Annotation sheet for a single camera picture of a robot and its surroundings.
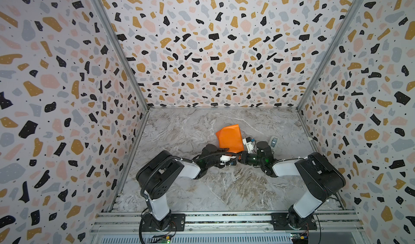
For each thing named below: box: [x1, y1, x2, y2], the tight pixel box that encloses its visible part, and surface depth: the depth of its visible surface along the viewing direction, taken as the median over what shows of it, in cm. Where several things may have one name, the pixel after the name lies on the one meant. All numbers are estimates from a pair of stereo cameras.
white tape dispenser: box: [270, 136, 279, 150], surface depth 100 cm
